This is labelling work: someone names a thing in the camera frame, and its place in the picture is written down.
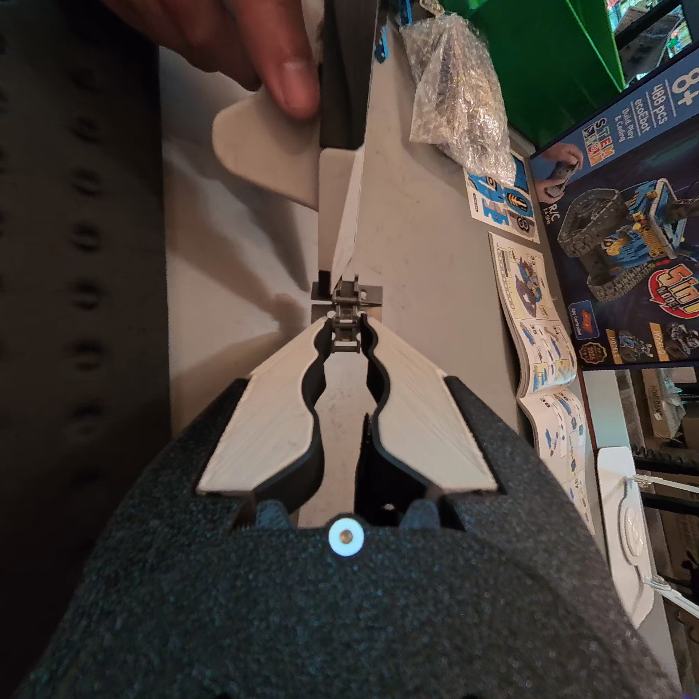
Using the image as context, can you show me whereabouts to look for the instruction manual booklet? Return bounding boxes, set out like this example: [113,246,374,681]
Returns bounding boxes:
[487,232,597,538]

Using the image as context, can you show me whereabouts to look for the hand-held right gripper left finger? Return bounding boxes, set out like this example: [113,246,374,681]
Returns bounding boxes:
[197,317,334,509]

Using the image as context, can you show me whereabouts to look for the person's left hand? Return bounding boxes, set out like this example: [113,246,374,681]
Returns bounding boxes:
[104,0,323,122]

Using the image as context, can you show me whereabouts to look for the grey desk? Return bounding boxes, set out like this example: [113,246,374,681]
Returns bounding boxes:
[158,0,599,538]

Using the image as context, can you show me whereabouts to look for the grey track link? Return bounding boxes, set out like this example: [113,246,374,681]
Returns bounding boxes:
[310,270,384,317]

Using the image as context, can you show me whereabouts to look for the white book stand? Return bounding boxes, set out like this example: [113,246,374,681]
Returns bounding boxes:
[595,445,699,629]

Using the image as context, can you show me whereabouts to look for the blue sticker sheet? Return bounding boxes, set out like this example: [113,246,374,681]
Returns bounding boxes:
[463,154,541,245]

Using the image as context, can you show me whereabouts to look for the bubble wrap bag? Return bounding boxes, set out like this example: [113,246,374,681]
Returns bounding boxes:
[400,13,518,174]

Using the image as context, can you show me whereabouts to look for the green plastic bin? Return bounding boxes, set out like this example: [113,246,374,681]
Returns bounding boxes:
[441,0,627,149]

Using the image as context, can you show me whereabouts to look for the toy kit box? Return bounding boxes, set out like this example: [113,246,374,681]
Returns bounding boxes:
[529,52,699,373]

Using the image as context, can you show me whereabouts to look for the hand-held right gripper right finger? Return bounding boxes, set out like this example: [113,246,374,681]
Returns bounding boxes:
[359,316,500,502]

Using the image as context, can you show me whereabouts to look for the black perforated foam pad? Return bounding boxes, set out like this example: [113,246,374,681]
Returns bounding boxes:
[0,0,173,699]

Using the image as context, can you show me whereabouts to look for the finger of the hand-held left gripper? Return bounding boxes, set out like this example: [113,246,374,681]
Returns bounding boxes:
[333,147,369,280]
[318,147,361,276]

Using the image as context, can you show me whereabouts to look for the cardboard box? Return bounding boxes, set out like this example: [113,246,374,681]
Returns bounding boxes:
[640,368,688,438]

